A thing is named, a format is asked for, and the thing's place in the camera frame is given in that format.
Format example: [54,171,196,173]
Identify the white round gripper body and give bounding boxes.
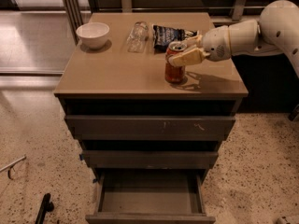
[202,26,232,62]

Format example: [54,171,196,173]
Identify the grey metal railing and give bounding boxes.
[57,0,299,44]

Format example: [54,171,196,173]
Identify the grey bottom drawer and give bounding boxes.
[85,168,216,224]

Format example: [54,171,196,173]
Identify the black object on floor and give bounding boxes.
[35,193,54,224]

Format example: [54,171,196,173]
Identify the white ceramic bowl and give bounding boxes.
[76,22,109,49]

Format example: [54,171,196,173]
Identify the brown drawer cabinet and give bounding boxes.
[53,12,249,185]

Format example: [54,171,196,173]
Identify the grey middle drawer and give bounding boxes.
[82,150,218,169]

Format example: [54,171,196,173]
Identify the metal rod on floor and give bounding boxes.
[0,155,26,180]

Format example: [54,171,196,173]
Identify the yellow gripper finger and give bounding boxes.
[168,48,209,67]
[184,35,203,48]

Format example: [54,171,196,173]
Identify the grey drawer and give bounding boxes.
[82,150,218,169]
[85,168,216,224]
[65,115,235,141]

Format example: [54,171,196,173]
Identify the dark blue chip bag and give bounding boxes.
[152,25,199,52]

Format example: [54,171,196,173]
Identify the grey top drawer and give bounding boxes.
[65,115,235,141]

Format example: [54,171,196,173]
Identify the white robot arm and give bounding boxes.
[168,0,299,76]

